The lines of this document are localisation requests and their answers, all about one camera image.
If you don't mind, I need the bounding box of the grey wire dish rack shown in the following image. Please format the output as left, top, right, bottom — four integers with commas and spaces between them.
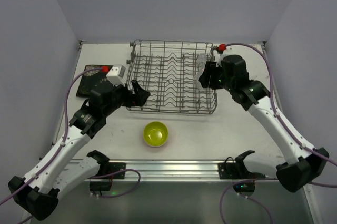
126, 40, 217, 115

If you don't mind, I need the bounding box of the orange bowl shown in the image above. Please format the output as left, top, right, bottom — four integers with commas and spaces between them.
143, 134, 168, 148

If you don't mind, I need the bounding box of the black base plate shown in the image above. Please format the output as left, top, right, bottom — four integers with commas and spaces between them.
217, 157, 239, 180
106, 162, 126, 180

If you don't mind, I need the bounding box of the black floral square plate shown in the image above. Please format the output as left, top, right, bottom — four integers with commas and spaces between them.
76, 64, 113, 98

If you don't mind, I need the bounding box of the clear glass cup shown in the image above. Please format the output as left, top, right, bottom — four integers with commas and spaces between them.
196, 54, 208, 67
193, 65, 205, 90

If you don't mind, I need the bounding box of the aluminium mounting rail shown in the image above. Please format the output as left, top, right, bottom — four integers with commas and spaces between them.
65, 158, 311, 182

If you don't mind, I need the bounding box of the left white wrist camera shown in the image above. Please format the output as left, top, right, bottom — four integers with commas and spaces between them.
106, 64, 126, 86

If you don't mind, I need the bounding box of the yellow-green bowl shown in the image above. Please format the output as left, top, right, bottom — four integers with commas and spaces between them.
143, 121, 169, 137

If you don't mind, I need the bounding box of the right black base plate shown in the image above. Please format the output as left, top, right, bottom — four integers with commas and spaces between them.
217, 157, 239, 180

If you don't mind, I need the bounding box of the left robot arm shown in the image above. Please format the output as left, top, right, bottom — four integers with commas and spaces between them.
8, 80, 150, 221

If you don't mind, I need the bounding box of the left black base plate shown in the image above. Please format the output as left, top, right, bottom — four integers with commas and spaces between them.
106, 162, 126, 180

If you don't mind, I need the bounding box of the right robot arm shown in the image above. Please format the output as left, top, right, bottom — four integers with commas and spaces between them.
197, 55, 329, 192

